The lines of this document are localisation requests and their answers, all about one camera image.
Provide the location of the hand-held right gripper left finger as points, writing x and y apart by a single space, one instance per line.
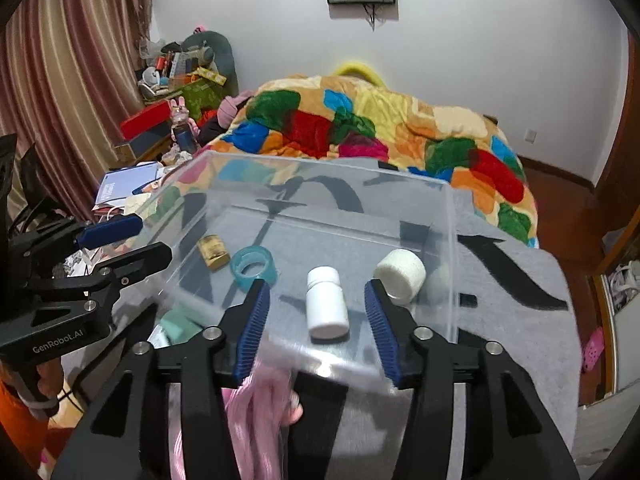
252 332

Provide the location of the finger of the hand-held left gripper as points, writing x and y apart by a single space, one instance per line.
112 230
135 262

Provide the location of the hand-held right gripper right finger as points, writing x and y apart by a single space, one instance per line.
381 332

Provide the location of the white pill bottle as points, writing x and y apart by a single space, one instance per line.
327 305

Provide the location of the clear plastic storage box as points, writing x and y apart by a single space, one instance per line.
310 210

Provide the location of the person's left forearm orange sleeve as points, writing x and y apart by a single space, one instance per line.
15 420

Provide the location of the person's left hand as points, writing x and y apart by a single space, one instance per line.
49 377

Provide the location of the blue booklet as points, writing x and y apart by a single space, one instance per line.
122 182

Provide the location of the teal tape roll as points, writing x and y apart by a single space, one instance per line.
241 272

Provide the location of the white gauze roll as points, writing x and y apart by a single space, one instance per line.
400 272

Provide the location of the mint green cloth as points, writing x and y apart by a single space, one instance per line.
181 324

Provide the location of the small gold box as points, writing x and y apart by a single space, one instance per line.
212 252

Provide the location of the pink cloth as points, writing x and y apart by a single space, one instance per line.
250 420

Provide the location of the red flat box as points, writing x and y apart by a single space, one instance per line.
145 119

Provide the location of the water bottle with pink bunny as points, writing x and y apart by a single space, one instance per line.
184 132

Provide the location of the grey blanket with black pattern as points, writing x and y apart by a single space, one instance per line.
510 340

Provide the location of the striped pink curtain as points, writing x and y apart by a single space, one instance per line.
60 85

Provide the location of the pink knit hat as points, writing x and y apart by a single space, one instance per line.
231 107

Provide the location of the green patterned box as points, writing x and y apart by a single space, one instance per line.
210 76

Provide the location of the grey plush toy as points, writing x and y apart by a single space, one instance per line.
215 50

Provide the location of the pink slipper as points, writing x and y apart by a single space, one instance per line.
593 350

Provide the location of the colourful patchwork blanket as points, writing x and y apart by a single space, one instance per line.
400 120

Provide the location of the wooden cabinet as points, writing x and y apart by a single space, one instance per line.
617 280

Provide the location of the yellow pillow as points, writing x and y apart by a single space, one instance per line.
357 67

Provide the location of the white wall socket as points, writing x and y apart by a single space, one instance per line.
531 136

